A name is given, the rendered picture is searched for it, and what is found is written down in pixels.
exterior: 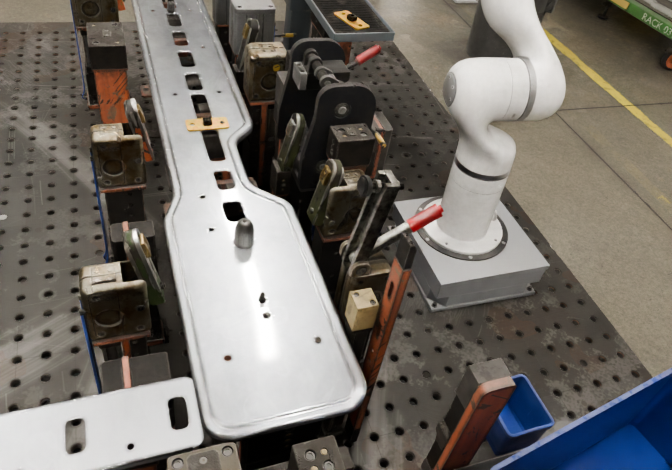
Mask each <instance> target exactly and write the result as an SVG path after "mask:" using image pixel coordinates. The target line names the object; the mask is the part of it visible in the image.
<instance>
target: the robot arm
mask: <svg viewBox="0 0 672 470"><path fill-rule="evenodd" d="M481 6H482V11H483V14H484V16H485V19H486V21H487V23H488V24H489V26H490V27H491V28H492V29H493V30H494V31H495V32H496V33H497V34H498V35H499V36H500V37H501V38H502V39H503V40H504V41H505V42H506V43H507V45H508V46H509V48H510V50H511V52H512V54H513V58H493V57H479V58H469V59H465V60H462V61H460V62H458V63H456V64H455V65H454V66H453V67H452V68H451V69H450V71H449V72H448V74H447V76H446V78H445V79H444V83H443V90H442V93H443V98H444V101H445V104H446V106H447V108H448V110H449V112H450V114H451V116H452V118H453V119H454V121H455V123H456V125H457V127H458V130H459V142H458V146H457V150H456V153H455V157H454V160H453V164H452V167H451V170H450V174H449V177H448V181H447V184H446V187H445V191H444V194H443V197H442V199H438V200H435V201H433V202H431V203H430V204H428V205H427V206H426V207H425V208H424V210H425V209H426V208H428V207H430V206H431V205H433V204H436V205H437V206H438V205H441V207H442V208H443V210H444V212H442V215H443V216H442V217H440V218H439V219H437V220H435V221H433V222H432V223H430V224H428V225H426V226H425V227H423V229H424V231H425V233H426V234H427V235H428V237H429V238H430V239H431V240H433V241H434V242H435V243H436V244H438V245H439V246H441V247H443V248H445V249H447V250H449V251H452V252H455V253H459V254H465V255H479V254H484V253H487V252H490V251H492V250H493V249H495V248H496V247H497V246H498V244H499V243H500V241H501V238H502V227H501V225H500V222H499V221H498V219H497V211H496V207H497V205H498V202H499V199H500V197H501V194H502V192H503V189H504V186H505V184H506V181H507V178H508V176H509V173H510V170H511V168H512V165H513V162H514V159H515V155H516V144H515V142H514V140H513V138H512V137H511V136H510V135H509V134H507V133H506V132H504V131H502V130H500V129H498V128H496V127H494V126H492V125H490V123H491V122H494V121H538V120H542V119H545V118H548V117H550V116H552V115H553V114H554V113H555V112H556V111H557V110H558V109H559V108H560V107H561V105H562V103H563V100H564V97H565V90H566V83H565V77H564V73H563V70H562V66H561V64H560V61H559V59H558V57H557V55H556V53H555V51H554V49H553V47H552V45H551V43H550V41H549V40H548V38H547V36H546V34H545V32H544V30H543V28H542V26H541V24H540V21H539V19H538V16H537V13H536V8H535V2H534V0H481Z"/></svg>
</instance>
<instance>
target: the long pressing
mask: <svg viewBox="0 0 672 470"><path fill-rule="evenodd" d="M131 3H132V8H133V12H134V17H135V22H136V26H137V31H138V35H139V40H140V45H141V49H142V54H143V59H144V63H145V68H146V72H147V77H148V82H149V86H150V91H151V96H152V100H153V105H154V109H155V114H156V119H157V123H158V128H159V133H160V137H161V142H162V146H163V151H164V156H165V160H166V165H167V170H168V174H169V179H170V183H171V188H172V193H173V199H172V201H171V204H170V206H169V208H168V211H167V213H166V215H165V217H164V222H163V225H164V232H165V237H166V242H167V248H168V253H169V258H170V263H171V269H172V274H173V279H174V285H175V290H176V295H177V300H178V306H179V311H180V316H181V321H182V327H183V332H184V337H185V343H186V348H187V353H188V358H189V364H190V369H191V374H192V380H193V382H194V386H195V392H196V397H197V402H198V407H199V413H200V418H201V423H202V427H203V428H204V430H205V431H206V432H207V433H208V435H210V436H211V437H213V438H214V439H217V440H219V441H223V442H236V441H241V440H245V439H249V438H253V437H257V436H261V435H265V434H269V433H273V432H278V431H282V430H286V429H290V428H294V427H298V426H302V425H306V424H310V423H314V422H318V421H322V420H326V419H330V418H334V417H338V416H343V415H347V414H349V413H352V412H354V411H355V410H357V409H358V408H359V407H360V406H361V404H362V403H363V401H364V398H365V395H366V391H367V383H366V380H365V377H364V374H363V372H362V370H361V367H360V365H359V362H358V360H357V358H356V355H355V353H354V350H353V348H352V346H351V343H350V341H349V338H348V336H347V334H346V331H345V329H344V326H343V324H342V322H341V319H340V317H339V314H338V312H337V310H336V307H335V305H334V302H333V300H332V298H331V295H330V293H329V290H328V288H327V286H326V283H325V281H324V278H323V276H322V274H321V271H320V269H319V266H318V264H317V262H316V259H315V257H314V254H313V252H312V250H311V247H310V245H309V242H308V240H307V238H306V235H305V233H304V230H303V228H302V226H301V223H300V221H299V218H298V216H297V214H296V211H295V209H294V207H293V206H292V205H291V204H290V203H289V202H288V201H286V200H284V199H282V198H280V197H277V196H275V195H273V194H270V193H268V192H266V191H263V190H261V189H259V188H257V187H255V186H254V185H252V184H251V182H250V181H249V178H248V176H247V173H246V170H245V167H244V164H243V162H242V159H241V156H240V153H239V150H238V148H237V146H238V144H239V143H240V142H242V141H243V140H244V139H245V138H246V137H247V136H248V135H250V134H251V132H252V130H253V121H252V118H251V116H250V113H249V111H248V109H247V106H246V104H245V101H244V99H243V96H242V94H241V91H240V89H239V86H238V84H237V81H236V79H235V77H234V74H233V72H232V69H231V67H230V64H229V62H228V59H227V57H226V54H225V52H224V49H223V47H222V45H221V42H220V40H219V37H218V35H217V32H216V30H215V27H214V25H213V22H212V20H211V17H210V15H209V13H208V10H207V8H206V5H205V3H204V0H174V3H175V6H176V8H175V11H176V12H174V13H170V12H168V11H167V8H164V5H163V1H162V0H131ZM152 10H153V11H152ZM189 10H191V11H189ZM167 15H178V16H179V18H180V22H181V25H182V26H170V25H169V21H168V18H167ZM173 33H184V34H185V37H186V40H187V43H188V45H183V46H178V45H175V42H174V38H173V35H172V34H173ZM201 47H205V48H201ZM179 53H191V55H192V58H193V61H194V64H195V66H193V67H183V66H182V65H181V62H180V58H179V55H178V54H179ZM191 74H195V75H198V76H199V79H200V83H201V86H202V90H189V89H188V85H187V82H186V78H185V76H186V75H191ZM218 92H221V93H218ZM173 94H177V95H173ZM192 95H204V96H205V98H206V101H207V104H208V107H209V110H210V113H211V116H212V118H215V117H226V118H227V120H228V123H229V128H227V129H215V130H213V131H216V132H217V134H218V137H219V140H220V144H221V147H222V150H223V153H224V156H225V160H223V161H211V160H210V159H209V156H208V152H207V149H206V146H205V142H204V139H203V135H202V132H203V131H211V130H202V131H188V130H187V127H186V123H185V120H187V119H197V115H196V112H195V109H194V105H193V102H192V99H191V96H192ZM223 171H227V172H229V173H230V174H231V177H232V180H233V183H234V186H235V187H234V188H233V189H227V190H221V189H219V188H218V186H217V182H216V179H215V176H214V174H215V173H216V172H223ZM202 195H203V196H205V198H203V199H201V198H200V196H202ZM227 203H239V204H240V205H241V208H242V211H243V214H244V217H245V218H248V219H250V220H251V221H252V223H253V225H254V244H253V246H252V247H250V248H247V249H242V248H238V247H237V246H236V245H235V244H234V233H235V226H236V223H237V222H238V221H235V222H231V221H229V220H228V219H227V216H226V213H225V209H224V205H225V204H227ZM209 228H213V229H214V231H209V230H208V229H209ZM261 292H265V299H266V302H264V303H260V302H259V301H258V299H259V298H260V293H261ZM265 312H269V313H270V314H271V317H270V318H268V319H266V318H264V317H263V314H264V313H265ZM315 338H320V339H321V342H320V343H316V342H315V341H314V339H315ZM227 355H229V356H231V360H230V361H226V360H224V357H225V356H227Z"/></svg>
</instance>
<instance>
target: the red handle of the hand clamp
mask: <svg viewBox="0 0 672 470"><path fill-rule="evenodd" d="M442 212H444V210H443V208H442V207H441V205H438V206H437V205H436V204H433V205H431V206H430V207H428V208H426V209H425V210H423V211H421V212H419V213H418V214H416V215H414V216H412V217H411V218H409V219H407V220H406V222H404V223H402V224H401V225H399V226H397V227H395V228H394V229H392V230H390V231H389V232H387V233H385V234H383V235H382V236H380V237H378V239H377V241H376V243H375V245H374V248H373V250H372V252H371V254H370V256H372V255H374V254H375V253H377V252H379V251H381V250H382V249H384V248H386V247H388V246H389V245H391V244H393V243H395V242H396V241H398V240H400V237H401V234H402V232H407V233H408V234H410V233H412V232H413V233H414V232H416V231H418V230H419V229H421V228H423V227H425V226H426V225H428V224H430V223H432V222H433V221H435V220H437V219H439V218H440V217H442V216H443V215H442ZM356 251H357V250H355V251H352V252H350V254H349V255H348V257H349V260H350V261H351V262H352V260H353V258H354V255H355V253H356Z"/></svg>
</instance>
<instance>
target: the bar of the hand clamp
mask: <svg viewBox="0 0 672 470"><path fill-rule="evenodd" d="M403 189H404V183H400V182H399V181H398V180H397V179H396V178H395V176H394V175H393V173H392V171H391V170H377V172H376V175H375V177H374V180H373V182H372V179H371V178H370V176H368V175H362V176H361V177H360V178H359V180H358V183H357V190H358V192H359V194H360V195H361V196H364V197H366V199H365V202H364V204H363V207H362V209H361V212H360V214H359V217H358V219H357V221H356V224H355V226H354V229H353V231H352V234H351V236H350V239H349V241H348V244H347V246H346V249H345V251H344V253H343V256H342V261H343V262H351V261H350V260H349V257H348V255H349V254H350V252H352V251H355V250H357V251H356V253H355V255H354V258H353V260H352V262H351V265H350V267H349V269H348V274H349V272H350V268H351V266H352V265H353V264H354V263H356V262H358V261H368V259H369V257H370V254H371V252H372V250H373V248H374V245H375V243H376V241H377V239H378V237H379V234H380V232H381V230H382V228H383V225H384V223H385V221H386V219H387V216H388V214H389V212H390V210H391V207H392V205H393V203H394V201H395V198H396V196H397V194H398V192H399V190H403Z"/></svg>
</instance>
